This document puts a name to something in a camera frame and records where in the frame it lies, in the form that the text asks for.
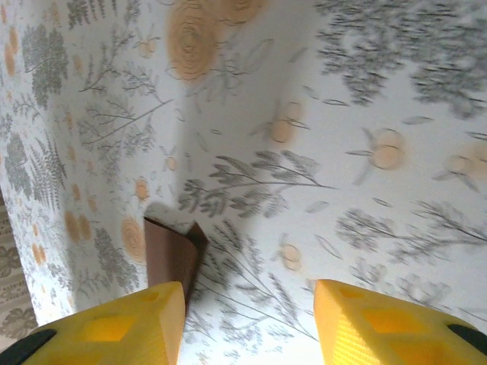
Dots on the floral patterned table cover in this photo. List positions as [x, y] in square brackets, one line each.
[304, 114]

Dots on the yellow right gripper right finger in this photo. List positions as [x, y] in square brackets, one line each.
[388, 331]

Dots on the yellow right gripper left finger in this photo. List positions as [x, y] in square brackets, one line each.
[114, 331]

